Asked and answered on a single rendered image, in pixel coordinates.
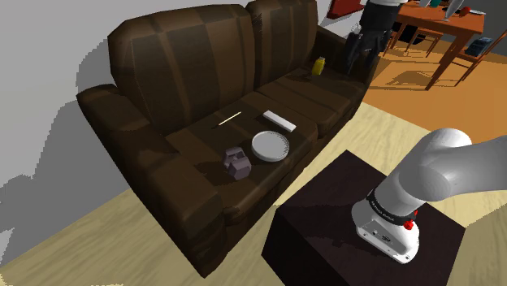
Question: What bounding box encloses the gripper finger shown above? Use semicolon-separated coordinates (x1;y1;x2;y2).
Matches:
343;32;361;76
364;38;382;73

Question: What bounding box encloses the yellow small bottle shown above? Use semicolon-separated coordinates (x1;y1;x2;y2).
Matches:
311;56;327;76

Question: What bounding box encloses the orange wooden chair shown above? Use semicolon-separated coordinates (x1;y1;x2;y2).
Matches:
451;28;507;87
382;23;445;59

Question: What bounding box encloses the orange wooden table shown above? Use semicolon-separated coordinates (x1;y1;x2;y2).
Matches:
396;0;487;92

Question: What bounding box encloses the white flat remote control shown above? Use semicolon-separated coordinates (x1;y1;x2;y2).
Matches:
262;110;297;133

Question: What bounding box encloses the white round plate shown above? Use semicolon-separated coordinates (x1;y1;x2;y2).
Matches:
251;130;291;163

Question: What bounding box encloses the thin pale wooden stick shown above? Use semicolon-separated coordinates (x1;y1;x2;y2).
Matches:
217;110;243;128

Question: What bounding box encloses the grey blocky figure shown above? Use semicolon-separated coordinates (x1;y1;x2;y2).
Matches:
222;146;253;181

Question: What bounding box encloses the brown leather sofa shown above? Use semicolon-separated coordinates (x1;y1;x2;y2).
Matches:
76;0;382;279

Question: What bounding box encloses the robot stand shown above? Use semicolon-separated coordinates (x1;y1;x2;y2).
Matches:
261;149;466;286

